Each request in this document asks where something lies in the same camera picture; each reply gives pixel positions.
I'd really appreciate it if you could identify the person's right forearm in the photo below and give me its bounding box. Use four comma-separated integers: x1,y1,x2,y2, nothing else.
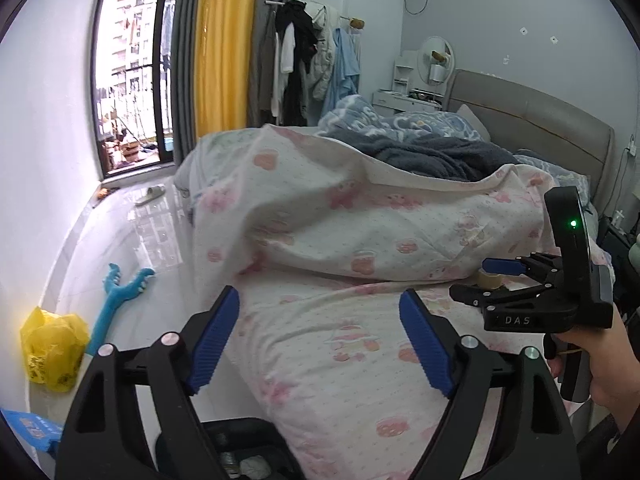
575,400,640,480

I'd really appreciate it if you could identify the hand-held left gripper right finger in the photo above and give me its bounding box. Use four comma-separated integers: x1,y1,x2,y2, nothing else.
398,288,583,480

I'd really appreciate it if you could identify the yellow plastic bag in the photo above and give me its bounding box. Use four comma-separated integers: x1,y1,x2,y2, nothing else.
20,306,91,392

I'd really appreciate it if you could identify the blue patterned blanket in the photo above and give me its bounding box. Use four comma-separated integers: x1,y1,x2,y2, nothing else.
317,95,491,143

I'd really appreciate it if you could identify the clothes rack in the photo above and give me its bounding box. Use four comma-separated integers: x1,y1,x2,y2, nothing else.
265,0,366,31

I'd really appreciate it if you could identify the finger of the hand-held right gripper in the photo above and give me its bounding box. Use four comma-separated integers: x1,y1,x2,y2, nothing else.
482,252,563,286
449,282,551,311

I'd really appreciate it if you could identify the light grey pillow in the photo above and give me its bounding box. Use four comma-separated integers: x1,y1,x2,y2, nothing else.
457,105,491,141

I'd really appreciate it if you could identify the pink printed bed sheet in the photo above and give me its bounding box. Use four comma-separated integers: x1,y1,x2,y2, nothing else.
220,270,566,480

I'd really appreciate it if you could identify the white hanging jacket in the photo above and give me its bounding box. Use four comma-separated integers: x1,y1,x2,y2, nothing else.
305,5,336,101

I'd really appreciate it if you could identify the yellow curtain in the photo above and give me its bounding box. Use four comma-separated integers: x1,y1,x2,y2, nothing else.
194,0,263,138

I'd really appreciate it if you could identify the black waste bin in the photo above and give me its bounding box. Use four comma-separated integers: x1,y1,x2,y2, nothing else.
155,417,306,480

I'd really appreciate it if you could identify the pink printed duvet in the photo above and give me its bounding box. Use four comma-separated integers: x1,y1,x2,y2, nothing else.
175,125,596,291

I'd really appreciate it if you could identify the dark bedside object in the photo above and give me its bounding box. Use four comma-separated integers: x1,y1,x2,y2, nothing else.
597,215,640,271

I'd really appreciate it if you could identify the blue long-handled plastic tool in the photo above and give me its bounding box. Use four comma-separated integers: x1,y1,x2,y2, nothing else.
85,262,156,356

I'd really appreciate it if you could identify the light blue hanging shirt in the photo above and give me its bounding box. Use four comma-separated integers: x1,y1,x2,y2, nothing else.
322,27,361,113

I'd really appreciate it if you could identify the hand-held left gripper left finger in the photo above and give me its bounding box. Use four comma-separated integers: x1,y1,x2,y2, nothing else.
55,285,241,480

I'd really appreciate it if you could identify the white hanging shirt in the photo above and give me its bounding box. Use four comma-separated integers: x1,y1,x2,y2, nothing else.
272,25,296,111

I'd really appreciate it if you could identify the light slipper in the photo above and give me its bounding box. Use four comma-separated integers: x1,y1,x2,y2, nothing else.
134,186,166,207

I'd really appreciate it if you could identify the white round fan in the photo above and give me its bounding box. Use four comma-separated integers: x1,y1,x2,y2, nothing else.
417,36,456,86

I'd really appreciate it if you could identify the grey padded headboard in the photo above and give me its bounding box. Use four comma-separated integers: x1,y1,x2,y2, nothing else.
445,69,616,211

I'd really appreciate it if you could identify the beige tape roll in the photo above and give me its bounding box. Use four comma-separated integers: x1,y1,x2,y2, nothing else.
475,269,506,291

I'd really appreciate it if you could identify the blue flat box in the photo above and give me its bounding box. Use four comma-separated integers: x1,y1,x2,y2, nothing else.
0,409,66,458

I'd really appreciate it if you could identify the white balled sock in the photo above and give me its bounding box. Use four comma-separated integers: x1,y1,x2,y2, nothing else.
240,455,273,478

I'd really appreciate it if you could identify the black framed window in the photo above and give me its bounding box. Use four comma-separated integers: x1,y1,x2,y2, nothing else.
92,0,176,181

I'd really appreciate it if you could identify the person's right hand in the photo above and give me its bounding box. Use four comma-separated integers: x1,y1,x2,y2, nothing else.
546,310,640,413

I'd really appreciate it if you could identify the blue patterned pillow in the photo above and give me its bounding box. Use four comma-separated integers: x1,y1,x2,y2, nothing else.
515,150,591,193

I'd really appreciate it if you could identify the dark grey blanket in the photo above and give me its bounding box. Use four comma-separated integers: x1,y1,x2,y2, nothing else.
350,135,521,183

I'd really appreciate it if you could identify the white shelf unit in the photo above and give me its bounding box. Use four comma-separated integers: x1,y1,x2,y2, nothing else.
372,50,446,113

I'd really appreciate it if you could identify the black hanging garment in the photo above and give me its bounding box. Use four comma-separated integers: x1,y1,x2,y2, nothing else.
275,0,318,126

